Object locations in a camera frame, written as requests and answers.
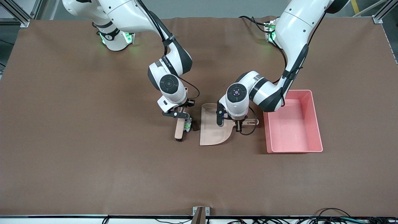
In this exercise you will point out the large table cover sheet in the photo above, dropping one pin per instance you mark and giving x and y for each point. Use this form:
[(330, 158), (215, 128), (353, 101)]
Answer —
[(124, 174)]

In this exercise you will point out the dark maroon electronic component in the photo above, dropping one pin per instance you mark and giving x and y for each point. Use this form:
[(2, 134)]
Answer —
[(195, 126)]

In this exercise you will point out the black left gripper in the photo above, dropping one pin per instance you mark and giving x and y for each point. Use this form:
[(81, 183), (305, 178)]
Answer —
[(238, 125)]

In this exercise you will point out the right arm base connector plate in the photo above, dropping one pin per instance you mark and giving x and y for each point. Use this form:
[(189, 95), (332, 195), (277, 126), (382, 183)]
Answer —
[(129, 37)]

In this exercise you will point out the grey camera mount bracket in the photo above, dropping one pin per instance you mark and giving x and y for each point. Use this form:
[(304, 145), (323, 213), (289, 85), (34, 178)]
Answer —
[(200, 214)]

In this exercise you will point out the pale plastic dustpan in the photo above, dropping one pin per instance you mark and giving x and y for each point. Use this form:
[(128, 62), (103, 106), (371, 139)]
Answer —
[(211, 130)]

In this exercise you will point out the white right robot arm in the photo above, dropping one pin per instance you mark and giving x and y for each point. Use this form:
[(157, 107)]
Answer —
[(130, 15)]

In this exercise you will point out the green white electronic component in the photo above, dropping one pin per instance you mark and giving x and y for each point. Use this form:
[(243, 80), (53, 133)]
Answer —
[(187, 126)]

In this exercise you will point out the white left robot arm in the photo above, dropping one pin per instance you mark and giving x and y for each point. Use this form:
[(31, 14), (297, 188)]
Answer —
[(295, 31)]

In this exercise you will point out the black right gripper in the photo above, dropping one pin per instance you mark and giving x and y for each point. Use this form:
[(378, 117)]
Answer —
[(187, 119)]

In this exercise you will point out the pink plastic bin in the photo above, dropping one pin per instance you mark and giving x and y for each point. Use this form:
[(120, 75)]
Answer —
[(295, 133)]

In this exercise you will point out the pale plastic hand brush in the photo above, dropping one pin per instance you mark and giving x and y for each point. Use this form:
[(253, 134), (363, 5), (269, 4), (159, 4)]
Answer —
[(179, 130)]

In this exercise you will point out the left arm base connector plate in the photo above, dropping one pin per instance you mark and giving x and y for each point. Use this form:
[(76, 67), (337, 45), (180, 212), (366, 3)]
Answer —
[(270, 29)]

